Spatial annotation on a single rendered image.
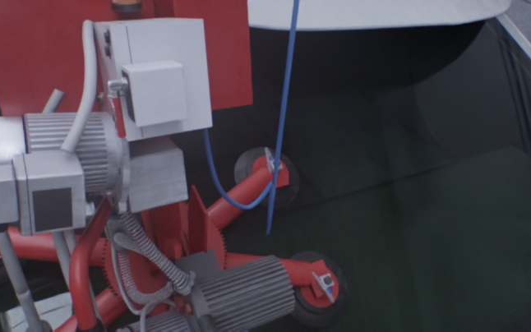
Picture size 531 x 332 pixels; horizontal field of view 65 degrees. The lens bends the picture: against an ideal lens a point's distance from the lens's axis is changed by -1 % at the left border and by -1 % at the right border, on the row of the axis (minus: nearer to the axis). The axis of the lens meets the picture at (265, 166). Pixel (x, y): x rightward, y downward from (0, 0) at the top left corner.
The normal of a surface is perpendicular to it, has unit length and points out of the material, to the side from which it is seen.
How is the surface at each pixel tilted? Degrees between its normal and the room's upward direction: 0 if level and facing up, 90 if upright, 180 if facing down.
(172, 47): 72
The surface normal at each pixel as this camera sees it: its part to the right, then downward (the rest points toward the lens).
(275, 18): 0.29, -0.54
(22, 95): 0.46, 0.26
